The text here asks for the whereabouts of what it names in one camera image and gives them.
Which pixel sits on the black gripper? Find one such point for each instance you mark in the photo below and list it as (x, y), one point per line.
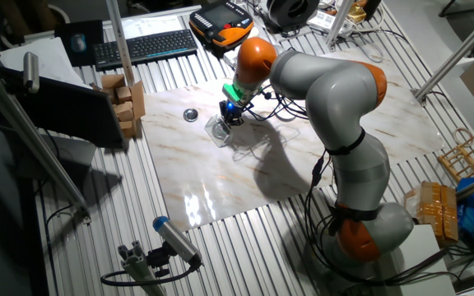
(232, 110)

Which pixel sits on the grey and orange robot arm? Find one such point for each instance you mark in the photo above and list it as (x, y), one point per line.
(335, 94)

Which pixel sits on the clear plastic box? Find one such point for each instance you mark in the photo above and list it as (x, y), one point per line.
(209, 125)

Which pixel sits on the marble pattern mat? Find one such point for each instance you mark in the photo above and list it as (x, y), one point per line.
(204, 185)

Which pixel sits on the orange and black teach pendant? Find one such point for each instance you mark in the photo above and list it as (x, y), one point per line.
(220, 18)

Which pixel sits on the small brown cardboard box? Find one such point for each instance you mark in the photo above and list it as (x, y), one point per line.
(124, 111)
(123, 94)
(128, 128)
(112, 81)

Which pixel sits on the black computer keyboard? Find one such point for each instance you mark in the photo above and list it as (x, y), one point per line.
(146, 47)

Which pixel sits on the printed paper sheet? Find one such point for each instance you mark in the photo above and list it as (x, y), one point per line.
(150, 25)

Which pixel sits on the white power strip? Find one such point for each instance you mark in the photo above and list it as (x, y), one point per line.
(323, 20)

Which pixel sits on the gold foil packet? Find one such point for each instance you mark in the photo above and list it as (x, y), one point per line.
(356, 12)

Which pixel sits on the grey monitor base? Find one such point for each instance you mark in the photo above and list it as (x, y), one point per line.
(72, 158)

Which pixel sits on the black flat monitor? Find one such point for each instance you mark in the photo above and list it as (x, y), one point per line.
(68, 109)

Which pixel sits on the black mouse pad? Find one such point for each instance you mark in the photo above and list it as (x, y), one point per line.
(93, 33)

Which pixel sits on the grey computer mouse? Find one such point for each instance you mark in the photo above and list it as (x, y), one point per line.
(78, 43)

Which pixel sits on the aluminium profile stub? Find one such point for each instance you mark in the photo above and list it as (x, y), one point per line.
(138, 269)

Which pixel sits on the white paper stack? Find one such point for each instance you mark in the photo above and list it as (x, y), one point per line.
(49, 57)

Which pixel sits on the yellow wrapped package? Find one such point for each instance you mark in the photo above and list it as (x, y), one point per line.
(434, 211)

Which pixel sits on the wooden dish rack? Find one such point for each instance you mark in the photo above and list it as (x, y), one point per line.
(465, 160)

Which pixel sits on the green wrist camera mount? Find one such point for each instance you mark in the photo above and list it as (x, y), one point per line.
(233, 92)

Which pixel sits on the silver camera with blue cap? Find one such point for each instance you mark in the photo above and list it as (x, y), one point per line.
(177, 240)

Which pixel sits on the tall aluminium profile post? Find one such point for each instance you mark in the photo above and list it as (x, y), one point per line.
(119, 41)

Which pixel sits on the slim aluminium post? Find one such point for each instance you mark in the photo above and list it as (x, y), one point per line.
(339, 20)

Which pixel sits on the black camera clamp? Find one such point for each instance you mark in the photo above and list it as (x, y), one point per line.
(159, 259)

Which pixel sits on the long aluminium camera bar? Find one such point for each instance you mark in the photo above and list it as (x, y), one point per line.
(27, 131)

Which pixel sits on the silver depth camera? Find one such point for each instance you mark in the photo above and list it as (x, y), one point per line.
(31, 72)

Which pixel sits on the slanted aluminium frame bar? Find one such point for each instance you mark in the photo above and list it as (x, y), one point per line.
(459, 51)

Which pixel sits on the white pedestal box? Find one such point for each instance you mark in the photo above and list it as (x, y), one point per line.
(422, 263)

